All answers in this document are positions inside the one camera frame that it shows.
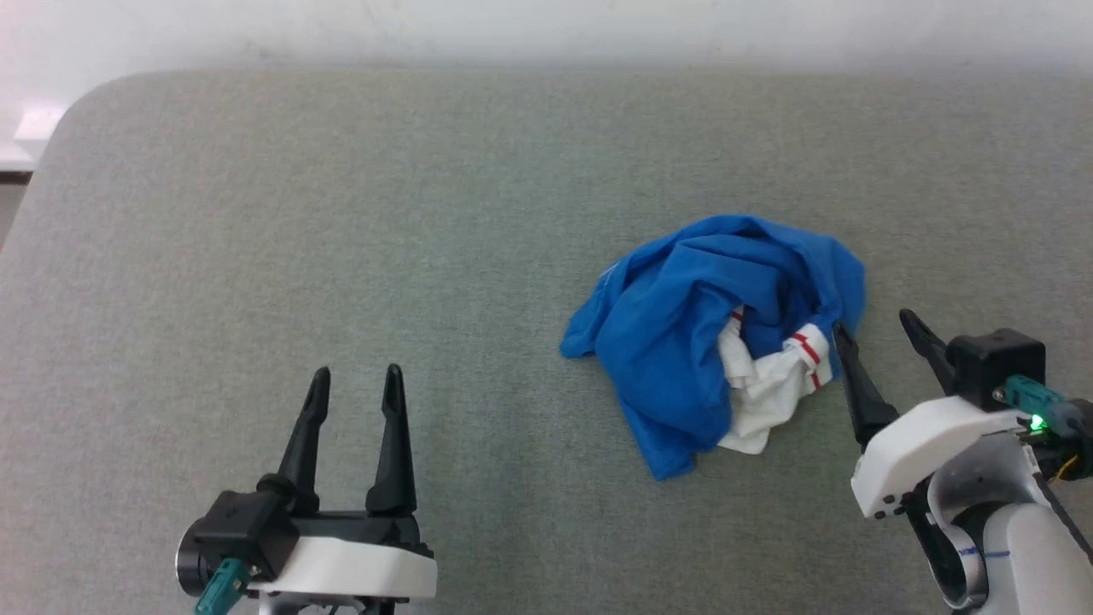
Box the grey fabric table cover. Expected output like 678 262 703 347
0 68 1093 615

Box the teal right camera plug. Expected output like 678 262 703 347
993 375 1093 438

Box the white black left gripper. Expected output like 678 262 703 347
248 363 439 600

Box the teal left camera plug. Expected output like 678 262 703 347
194 559 252 615

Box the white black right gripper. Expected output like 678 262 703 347
832 308 1032 521

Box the teal camera plug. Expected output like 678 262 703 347
993 375 1093 438
194 559 252 615

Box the blue white red-striped T-shirt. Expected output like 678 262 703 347
559 214 868 482

